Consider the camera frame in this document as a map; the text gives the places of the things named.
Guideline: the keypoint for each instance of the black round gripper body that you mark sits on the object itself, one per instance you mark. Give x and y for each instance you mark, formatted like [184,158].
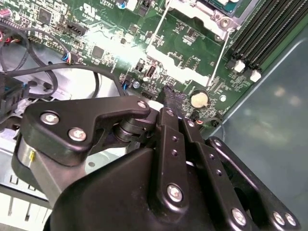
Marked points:
[108,197]

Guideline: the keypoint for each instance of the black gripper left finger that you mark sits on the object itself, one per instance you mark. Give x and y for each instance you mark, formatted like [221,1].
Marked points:
[72,113]

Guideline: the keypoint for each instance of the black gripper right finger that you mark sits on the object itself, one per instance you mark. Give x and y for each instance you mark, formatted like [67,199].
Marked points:
[211,163]

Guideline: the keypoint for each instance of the silver socket cover frame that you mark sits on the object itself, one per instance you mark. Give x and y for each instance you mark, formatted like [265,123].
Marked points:
[178,65]

